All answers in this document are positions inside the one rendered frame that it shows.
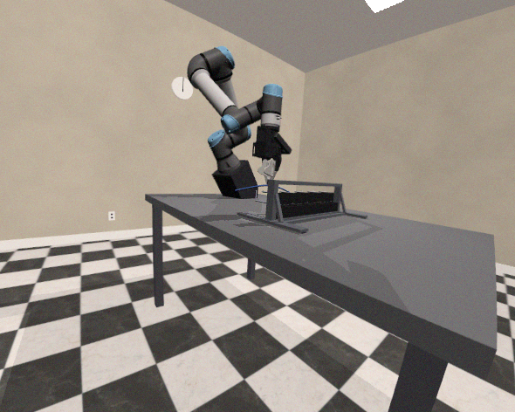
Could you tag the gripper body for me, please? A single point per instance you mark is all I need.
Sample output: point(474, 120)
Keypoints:
point(266, 146)

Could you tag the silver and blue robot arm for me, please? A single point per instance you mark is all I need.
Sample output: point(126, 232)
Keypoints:
point(218, 64)

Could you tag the grey metal rack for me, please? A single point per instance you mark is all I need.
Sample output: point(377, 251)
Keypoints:
point(301, 206)

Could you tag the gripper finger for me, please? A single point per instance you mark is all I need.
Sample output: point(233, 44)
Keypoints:
point(273, 166)
point(261, 169)

